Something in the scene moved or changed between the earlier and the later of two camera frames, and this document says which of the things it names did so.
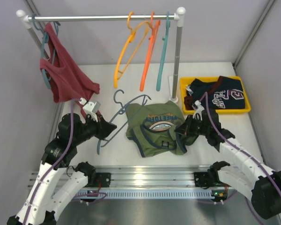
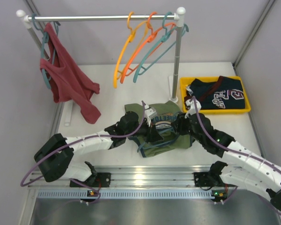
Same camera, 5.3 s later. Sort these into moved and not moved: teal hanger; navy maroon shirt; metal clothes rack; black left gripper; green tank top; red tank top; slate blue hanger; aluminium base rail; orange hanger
Moved: orange hanger; teal hanger; slate blue hanger; black left gripper
Not moved: metal clothes rack; green tank top; aluminium base rail; navy maroon shirt; red tank top
